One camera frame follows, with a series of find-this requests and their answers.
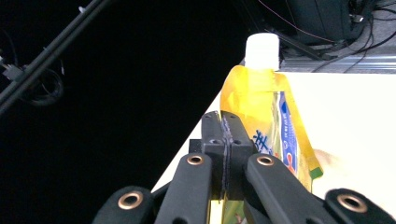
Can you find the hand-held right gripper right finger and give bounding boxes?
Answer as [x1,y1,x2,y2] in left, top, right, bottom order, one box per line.
[221,111,260,201]

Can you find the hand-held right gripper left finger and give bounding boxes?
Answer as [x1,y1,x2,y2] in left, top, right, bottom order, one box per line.
[189,110,227,201]

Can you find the yellow spouted seasoning pouch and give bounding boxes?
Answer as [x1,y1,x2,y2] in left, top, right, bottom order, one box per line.
[209,32,325,224]

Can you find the dark computer tower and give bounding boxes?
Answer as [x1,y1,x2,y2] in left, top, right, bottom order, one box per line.
[284,0,375,45]

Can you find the black diagonal pole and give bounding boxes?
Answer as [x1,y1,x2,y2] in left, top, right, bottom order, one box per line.
[0,0,115,117]

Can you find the thin red wire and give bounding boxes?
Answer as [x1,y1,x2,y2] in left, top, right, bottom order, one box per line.
[257,0,339,45]

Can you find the metal floor rail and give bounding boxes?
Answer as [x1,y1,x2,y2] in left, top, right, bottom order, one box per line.
[279,54,396,75]

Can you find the black floor cables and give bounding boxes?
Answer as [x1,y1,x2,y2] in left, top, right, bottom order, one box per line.
[264,0,396,75]

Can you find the black coiled cable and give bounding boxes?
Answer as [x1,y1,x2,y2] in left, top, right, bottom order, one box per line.
[18,67,65,107]

